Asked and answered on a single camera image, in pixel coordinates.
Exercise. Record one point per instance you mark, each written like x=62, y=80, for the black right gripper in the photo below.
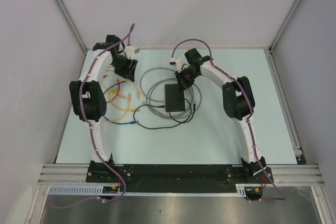
x=182, y=84

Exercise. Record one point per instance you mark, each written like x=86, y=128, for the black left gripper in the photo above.
x=127, y=73

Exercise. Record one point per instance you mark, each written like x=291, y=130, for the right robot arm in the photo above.
x=238, y=103

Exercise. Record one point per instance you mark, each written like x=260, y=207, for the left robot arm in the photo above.
x=89, y=103

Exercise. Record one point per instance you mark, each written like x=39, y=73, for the black network switch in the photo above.
x=174, y=98

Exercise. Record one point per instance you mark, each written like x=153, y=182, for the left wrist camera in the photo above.
x=131, y=51

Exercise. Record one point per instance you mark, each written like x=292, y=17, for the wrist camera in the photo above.
x=178, y=62
x=131, y=51

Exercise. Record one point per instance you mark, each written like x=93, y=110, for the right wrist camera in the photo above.
x=178, y=62

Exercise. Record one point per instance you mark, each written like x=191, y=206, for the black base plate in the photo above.
x=181, y=179

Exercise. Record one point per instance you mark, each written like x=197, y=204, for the aluminium frame rail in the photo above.
x=284, y=175

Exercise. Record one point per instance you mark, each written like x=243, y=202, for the grey cable duct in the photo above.
x=82, y=190

